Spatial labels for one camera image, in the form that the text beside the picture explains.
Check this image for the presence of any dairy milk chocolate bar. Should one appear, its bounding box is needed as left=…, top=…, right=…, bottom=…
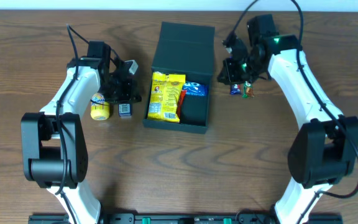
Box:
left=230, top=84, right=241, bottom=95

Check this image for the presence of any black gift box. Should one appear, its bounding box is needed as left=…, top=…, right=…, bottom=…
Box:
left=142, top=22, right=215, bottom=134

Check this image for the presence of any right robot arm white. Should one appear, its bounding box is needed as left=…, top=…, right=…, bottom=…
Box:
left=218, top=14, right=358, bottom=223

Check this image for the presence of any red snack packet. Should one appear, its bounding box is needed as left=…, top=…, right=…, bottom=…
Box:
left=177, top=90, right=187, bottom=118

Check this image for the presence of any yellow candy bag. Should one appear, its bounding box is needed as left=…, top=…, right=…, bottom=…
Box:
left=147, top=72, right=186, bottom=123

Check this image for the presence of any kitkat milo bar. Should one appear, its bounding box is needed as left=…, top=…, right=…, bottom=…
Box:
left=242, top=82, right=254, bottom=98

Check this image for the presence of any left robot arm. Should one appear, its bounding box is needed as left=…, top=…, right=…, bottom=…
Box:
left=21, top=40, right=142, bottom=223

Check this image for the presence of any blue oreo pack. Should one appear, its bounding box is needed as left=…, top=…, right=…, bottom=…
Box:
left=182, top=81, right=208, bottom=96

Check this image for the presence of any small dark blue gum pack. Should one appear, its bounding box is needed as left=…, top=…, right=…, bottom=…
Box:
left=118, top=103, right=132, bottom=117

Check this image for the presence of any yellow mentos bottle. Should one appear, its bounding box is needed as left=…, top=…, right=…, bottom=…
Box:
left=90, top=93, right=110, bottom=121

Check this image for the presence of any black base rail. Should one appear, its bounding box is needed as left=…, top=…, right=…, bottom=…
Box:
left=27, top=213, right=344, bottom=224

